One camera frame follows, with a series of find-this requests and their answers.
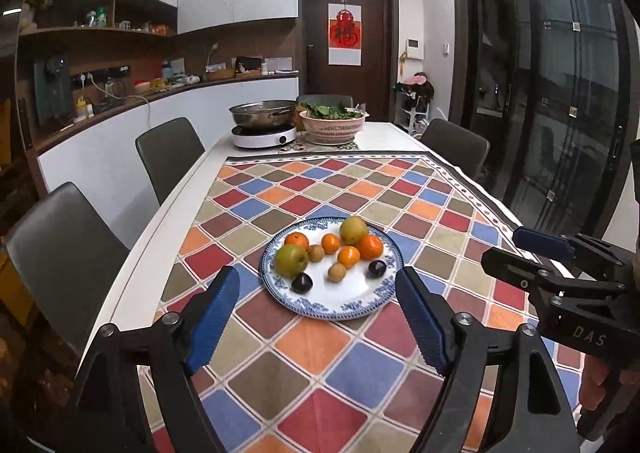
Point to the end grey dining chair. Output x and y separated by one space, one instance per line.
326 100

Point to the brown round fruit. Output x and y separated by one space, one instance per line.
315 253
336 273

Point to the green apple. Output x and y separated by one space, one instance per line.
290 260

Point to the dark plum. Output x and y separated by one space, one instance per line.
302 283
376 269

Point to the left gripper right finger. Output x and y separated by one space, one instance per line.
454 343

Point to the small orange citrus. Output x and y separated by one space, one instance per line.
348 256

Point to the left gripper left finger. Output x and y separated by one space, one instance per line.
182 343

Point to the near grey dining chair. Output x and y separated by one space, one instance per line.
68 258

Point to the large yellow pear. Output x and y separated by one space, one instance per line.
352 230

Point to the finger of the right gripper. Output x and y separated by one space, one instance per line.
536 280
541 244

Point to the black glass sliding door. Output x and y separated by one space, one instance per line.
552 85

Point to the blue white porcelain plate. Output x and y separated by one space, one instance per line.
357 294

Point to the red white door poster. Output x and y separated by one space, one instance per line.
344 35

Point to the far grey dining chair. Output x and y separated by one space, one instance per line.
167 152

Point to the right grey dining chair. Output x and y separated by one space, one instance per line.
457 145

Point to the pink vegetable basket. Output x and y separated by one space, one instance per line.
341 130

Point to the white wall intercom panel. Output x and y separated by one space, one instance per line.
414 49

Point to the white induction cooker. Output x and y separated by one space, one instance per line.
263 138

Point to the small orange kumquat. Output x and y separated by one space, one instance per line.
330 243

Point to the dark wooden door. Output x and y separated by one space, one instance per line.
369 84

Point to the green leafy vegetables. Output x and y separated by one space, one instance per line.
331 113

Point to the colourful checkered tablecloth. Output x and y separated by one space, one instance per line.
317 355

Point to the large orange mandarin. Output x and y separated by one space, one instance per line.
370 247

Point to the person's right hand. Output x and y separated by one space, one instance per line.
592 390

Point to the steel pot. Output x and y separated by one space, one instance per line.
264 114

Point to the black water dispenser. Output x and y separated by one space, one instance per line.
53 96

